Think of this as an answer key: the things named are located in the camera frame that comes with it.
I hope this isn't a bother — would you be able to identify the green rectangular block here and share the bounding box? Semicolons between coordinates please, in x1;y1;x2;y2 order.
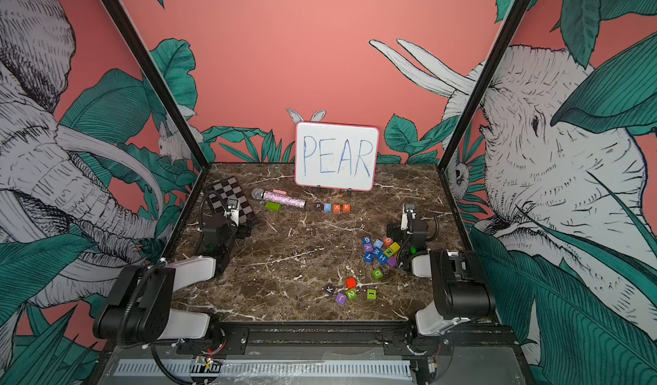
265;201;282;211

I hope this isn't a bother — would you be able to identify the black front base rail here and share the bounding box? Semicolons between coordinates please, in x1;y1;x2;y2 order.
102;320;519;358

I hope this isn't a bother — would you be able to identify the pink framed whiteboard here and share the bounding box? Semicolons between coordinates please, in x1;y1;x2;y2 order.
294;121;380;192

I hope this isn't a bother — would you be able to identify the red letter block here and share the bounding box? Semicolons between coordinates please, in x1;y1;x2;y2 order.
346;277;358;289

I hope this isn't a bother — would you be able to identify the black frame post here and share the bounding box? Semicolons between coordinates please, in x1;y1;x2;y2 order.
437;0;531;175
100;0;210;169

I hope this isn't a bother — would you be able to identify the purple glitter microphone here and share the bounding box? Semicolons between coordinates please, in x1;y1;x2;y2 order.
252;188;306;209

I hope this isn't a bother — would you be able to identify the black white checkered board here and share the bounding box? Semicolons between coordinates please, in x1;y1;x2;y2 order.
205;176;258;225

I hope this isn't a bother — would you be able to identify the black frame post right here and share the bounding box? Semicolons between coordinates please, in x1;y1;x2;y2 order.
437;0;531;175

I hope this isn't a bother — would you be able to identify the green N letter block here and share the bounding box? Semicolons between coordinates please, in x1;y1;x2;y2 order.
346;288;358;300

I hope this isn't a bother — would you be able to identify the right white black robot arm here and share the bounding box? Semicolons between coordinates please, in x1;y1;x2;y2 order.
385;204;496;337

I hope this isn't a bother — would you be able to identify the black frame post left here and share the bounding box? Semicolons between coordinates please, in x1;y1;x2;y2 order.
100;0;210;169

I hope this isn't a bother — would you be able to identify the yellow green N block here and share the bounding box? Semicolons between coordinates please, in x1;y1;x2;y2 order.
384;242;400;258

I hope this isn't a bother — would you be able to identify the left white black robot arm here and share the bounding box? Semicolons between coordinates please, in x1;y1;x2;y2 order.
92;197;248;347

